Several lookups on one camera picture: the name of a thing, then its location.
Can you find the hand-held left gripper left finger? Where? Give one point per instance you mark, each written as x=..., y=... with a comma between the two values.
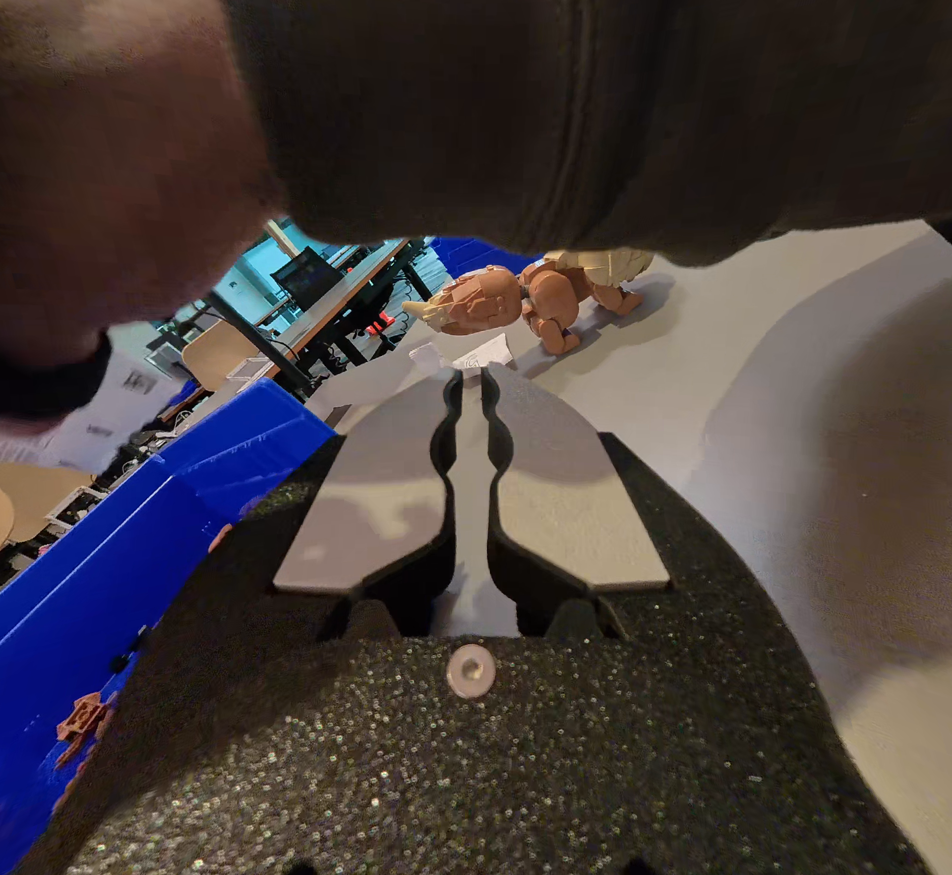
x=357, y=510

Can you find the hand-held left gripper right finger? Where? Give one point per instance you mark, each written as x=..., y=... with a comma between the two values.
x=573, y=510

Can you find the blue plastic bin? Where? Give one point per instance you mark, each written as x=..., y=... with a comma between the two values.
x=111, y=555

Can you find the person's right hand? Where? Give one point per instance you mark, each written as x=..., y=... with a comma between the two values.
x=111, y=183

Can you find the clear plastic tray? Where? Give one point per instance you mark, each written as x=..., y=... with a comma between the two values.
x=249, y=369

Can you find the white circle-patterned sheet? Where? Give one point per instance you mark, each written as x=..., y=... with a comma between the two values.
x=487, y=354

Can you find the black stand bar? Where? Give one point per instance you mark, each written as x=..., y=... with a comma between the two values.
x=253, y=339

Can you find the tan brown brick figure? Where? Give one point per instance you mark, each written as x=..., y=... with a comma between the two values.
x=550, y=302

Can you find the long wooden desk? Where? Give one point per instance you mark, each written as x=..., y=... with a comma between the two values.
x=349, y=287

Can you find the black office chair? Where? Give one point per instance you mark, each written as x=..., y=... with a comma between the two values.
x=305, y=276

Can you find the small blue storage bin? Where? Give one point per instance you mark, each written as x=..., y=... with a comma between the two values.
x=465, y=246

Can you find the black plywood-edged panel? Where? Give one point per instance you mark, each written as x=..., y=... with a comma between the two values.
x=44, y=495

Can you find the pile of loose toy bricks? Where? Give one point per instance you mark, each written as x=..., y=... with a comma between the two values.
x=82, y=719

